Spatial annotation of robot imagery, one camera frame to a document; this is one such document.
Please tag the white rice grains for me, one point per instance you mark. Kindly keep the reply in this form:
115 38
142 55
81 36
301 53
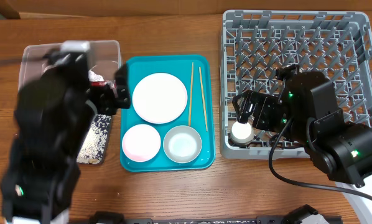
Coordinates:
94 140

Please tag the white napkin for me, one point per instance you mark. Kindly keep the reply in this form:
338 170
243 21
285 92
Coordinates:
93 77

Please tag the white round plate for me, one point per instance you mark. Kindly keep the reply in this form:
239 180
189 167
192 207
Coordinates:
160 98

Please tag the pink bowl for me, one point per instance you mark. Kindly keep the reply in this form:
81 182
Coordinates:
141 143

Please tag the white cup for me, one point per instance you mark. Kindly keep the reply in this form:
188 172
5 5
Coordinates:
242 134

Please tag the teal plastic tray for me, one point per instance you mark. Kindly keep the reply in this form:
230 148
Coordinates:
179 66

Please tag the black plastic tray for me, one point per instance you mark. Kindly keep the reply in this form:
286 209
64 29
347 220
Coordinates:
95 140

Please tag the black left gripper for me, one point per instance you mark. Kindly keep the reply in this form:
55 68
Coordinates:
106 99

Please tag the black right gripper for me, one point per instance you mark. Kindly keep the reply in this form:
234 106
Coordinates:
257 109

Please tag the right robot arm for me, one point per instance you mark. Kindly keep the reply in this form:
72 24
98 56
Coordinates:
306 112

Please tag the wooden chopstick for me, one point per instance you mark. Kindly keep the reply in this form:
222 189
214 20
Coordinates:
203 99
190 96

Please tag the grey bowl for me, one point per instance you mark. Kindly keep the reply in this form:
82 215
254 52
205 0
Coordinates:
182 144

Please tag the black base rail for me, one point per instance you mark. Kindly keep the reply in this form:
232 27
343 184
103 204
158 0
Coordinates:
303 214

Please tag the clear plastic bin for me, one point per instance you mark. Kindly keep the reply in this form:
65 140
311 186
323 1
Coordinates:
105 53

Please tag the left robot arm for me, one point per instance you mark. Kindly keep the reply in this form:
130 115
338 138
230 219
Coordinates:
54 114

